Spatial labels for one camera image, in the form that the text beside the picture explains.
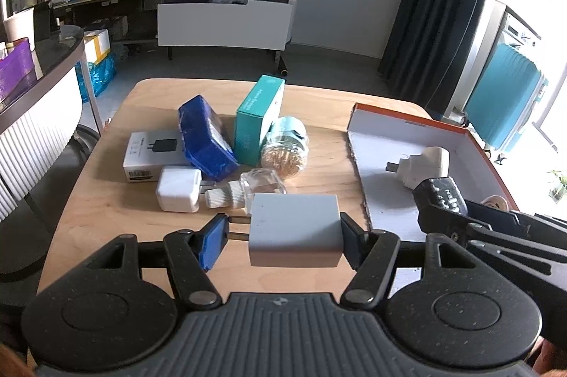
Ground purple box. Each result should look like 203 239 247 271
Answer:
0 38 37 103

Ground teal cardboard box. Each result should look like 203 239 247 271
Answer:
235 74 286 166

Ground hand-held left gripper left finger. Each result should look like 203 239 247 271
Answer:
84 214 230 310

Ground dark curtain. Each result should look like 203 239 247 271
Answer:
377 0 501 116

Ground white cabinet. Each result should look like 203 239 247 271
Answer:
53 0 299 61

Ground white plug adapter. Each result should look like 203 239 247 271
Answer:
386 147 450 190

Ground orange and white box tray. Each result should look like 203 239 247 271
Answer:
346 102 521 233

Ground teal suitcase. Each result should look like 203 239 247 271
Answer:
463 43 549 152

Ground blue plastic bag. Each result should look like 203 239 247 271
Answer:
75 54 118 103

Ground toothpick jar with teal lid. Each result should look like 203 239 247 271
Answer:
260 117 308 182

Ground white and yellow cardboard box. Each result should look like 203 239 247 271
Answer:
83 29 111 64

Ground blue plastic case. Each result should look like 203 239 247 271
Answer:
177 95 241 182

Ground small white cube charger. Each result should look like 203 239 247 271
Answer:
155 165 218 214

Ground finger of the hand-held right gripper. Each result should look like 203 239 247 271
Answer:
412 177 469 223

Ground small green plant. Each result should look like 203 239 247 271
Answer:
547 169 567 203

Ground white and black charger box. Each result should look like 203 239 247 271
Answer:
123 130 189 184

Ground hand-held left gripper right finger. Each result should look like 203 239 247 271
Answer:
340 214 483 310

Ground clear glass bottle white cap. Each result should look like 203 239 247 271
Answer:
204 168 288 215

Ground grey wall charger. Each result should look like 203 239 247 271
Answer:
228 193 345 268

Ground white ribbed counter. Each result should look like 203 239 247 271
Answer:
0 34 87 223

